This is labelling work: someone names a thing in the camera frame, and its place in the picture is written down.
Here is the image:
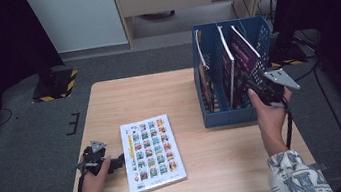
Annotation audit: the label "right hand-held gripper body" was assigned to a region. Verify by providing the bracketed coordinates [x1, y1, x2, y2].
[250, 65, 303, 111]

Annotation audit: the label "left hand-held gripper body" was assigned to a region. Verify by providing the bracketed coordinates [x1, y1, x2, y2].
[74, 138, 112, 177]

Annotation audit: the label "purple magazine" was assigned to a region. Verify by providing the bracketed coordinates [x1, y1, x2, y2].
[222, 21, 269, 110]
[214, 24, 243, 111]

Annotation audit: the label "white book with picture grid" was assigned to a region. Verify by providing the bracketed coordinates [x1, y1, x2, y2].
[117, 111, 191, 192]

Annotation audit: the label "blue file rack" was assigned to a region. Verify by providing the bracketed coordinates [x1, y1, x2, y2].
[186, 14, 284, 130]

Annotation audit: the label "black magazine with red fan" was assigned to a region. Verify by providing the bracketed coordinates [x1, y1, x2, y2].
[192, 27, 219, 114]

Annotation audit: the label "person's right hand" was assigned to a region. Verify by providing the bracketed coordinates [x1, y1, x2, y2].
[247, 82, 299, 142]

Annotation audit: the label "person's left hand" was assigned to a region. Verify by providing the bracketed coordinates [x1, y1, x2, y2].
[73, 155, 116, 192]

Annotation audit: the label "black stand base yellow stripes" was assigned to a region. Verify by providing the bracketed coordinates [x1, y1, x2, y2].
[266, 39, 309, 70]
[28, 67, 82, 104]

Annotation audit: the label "grey tape piece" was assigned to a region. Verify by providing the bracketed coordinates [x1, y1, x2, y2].
[313, 161, 329, 172]

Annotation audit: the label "white cabinet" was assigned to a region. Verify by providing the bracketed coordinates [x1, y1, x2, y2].
[26, 0, 130, 59]

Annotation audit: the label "short black floor cable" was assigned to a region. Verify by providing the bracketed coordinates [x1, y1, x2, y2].
[291, 64, 321, 84]

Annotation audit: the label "right hand-held gripper cable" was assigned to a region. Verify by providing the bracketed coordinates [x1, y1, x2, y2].
[278, 99, 299, 151]

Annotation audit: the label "black coiled cable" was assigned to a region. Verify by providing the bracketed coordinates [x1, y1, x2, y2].
[256, 0, 281, 25]

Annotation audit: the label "thin black floor cable loop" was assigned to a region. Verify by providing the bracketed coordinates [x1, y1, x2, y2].
[0, 106, 15, 128]

